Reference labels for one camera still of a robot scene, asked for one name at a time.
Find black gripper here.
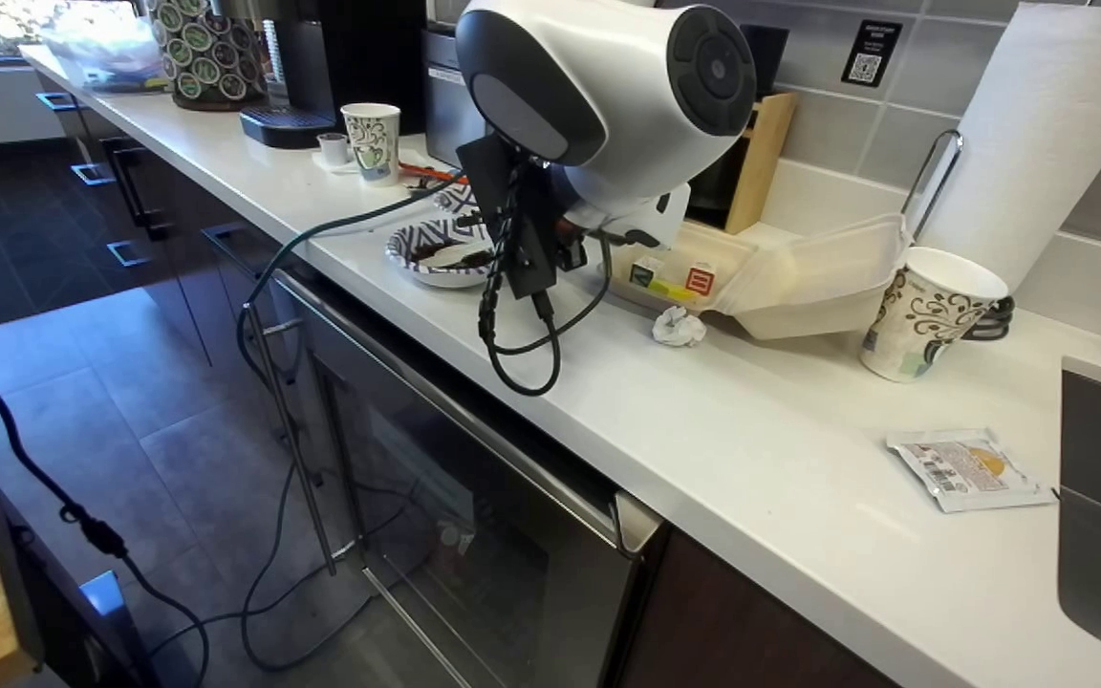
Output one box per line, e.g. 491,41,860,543
454,129,581,301

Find blue white patterned bowl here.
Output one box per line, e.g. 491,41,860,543
384,206,506,293
430,183,493,220

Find orange packet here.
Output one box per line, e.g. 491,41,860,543
395,158,467,183

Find stainless steel tea tin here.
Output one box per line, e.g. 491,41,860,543
419,22,491,171

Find white mug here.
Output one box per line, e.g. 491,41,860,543
338,101,404,183

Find crumpled white paper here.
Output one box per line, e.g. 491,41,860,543
651,301,715,353

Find single white coffee pod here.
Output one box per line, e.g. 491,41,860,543
314,129,356,168

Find black silver Keurig coffee maker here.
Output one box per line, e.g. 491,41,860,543
236,0,433,153

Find wooden board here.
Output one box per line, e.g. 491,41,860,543
723,89,798,238

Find white plastic container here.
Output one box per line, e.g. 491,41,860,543
607,206,919,346

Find black undercounter appliance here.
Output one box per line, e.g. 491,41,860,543
270,270,663,688

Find black QR code sign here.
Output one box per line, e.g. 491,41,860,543
837,15,907,90

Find clear plastic bag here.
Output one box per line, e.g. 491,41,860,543
36,0,170,97

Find small printed sachet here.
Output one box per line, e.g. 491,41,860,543
882,429,1059,518

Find white paper towel roll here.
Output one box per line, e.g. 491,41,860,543
919,0,1101,298

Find black floor box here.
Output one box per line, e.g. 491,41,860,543
0,510,161,688

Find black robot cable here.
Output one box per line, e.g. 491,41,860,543
474,225,665,400

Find long blue cable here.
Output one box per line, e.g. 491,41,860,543
235,177,467,678

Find black wire pod carousel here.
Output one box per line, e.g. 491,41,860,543
144,0,275,116

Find silver drawer handle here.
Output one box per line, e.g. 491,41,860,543
30,89,84,117
105,238,154,270
65,160,119,190

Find patterned mug black handle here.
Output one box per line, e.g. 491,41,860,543
857,244,1018,385

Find black floor cable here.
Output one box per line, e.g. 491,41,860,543
0,340,217,688

